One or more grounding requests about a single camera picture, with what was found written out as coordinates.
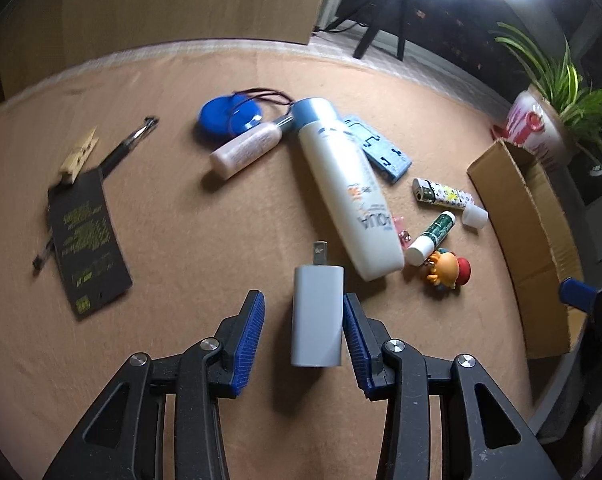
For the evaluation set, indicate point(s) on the black gel pen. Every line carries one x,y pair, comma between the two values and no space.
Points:
106,167

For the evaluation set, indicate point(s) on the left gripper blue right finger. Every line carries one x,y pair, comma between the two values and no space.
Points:
364,349

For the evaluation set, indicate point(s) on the white power adapter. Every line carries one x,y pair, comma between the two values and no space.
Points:
317,311

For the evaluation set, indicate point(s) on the blue round tape measure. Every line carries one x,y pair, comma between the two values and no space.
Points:
225,117

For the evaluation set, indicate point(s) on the white red flower pot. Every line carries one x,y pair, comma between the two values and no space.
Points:
535,126

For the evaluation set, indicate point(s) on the white cylinder cap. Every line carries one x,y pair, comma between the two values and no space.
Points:
475,217

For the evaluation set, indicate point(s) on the black card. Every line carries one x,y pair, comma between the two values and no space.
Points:
90,262

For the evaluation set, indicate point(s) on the spider plant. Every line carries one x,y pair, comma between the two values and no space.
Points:
560,84

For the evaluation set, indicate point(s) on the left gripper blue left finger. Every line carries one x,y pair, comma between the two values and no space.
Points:
245,338

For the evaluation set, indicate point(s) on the patterned lighter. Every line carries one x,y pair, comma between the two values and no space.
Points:
434,193

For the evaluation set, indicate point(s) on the small pink bottle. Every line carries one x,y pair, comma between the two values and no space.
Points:
239,153

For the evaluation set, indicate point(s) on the white sunscreen bottle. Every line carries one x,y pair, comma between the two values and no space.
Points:
349,189

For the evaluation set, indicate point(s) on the cardboard box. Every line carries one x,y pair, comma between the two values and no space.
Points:
536,242

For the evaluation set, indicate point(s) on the wooden clothespin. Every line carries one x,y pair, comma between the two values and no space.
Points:
75,161

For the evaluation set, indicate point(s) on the red pot saucer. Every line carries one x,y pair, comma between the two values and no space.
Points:
497,132

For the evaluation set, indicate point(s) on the small pink candy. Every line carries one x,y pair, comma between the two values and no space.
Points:
404,237

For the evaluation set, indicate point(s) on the blue patterned card box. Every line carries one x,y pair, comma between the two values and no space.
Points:
386,157

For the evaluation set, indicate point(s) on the dragon keychain figurine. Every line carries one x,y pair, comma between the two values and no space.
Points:
444,268

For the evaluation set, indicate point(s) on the green lip balm stick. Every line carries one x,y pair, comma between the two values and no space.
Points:
425,245

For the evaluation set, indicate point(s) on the large plywood board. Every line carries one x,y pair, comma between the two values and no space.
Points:
39,38

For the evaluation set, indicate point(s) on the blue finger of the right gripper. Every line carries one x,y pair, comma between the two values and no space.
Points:
578,295

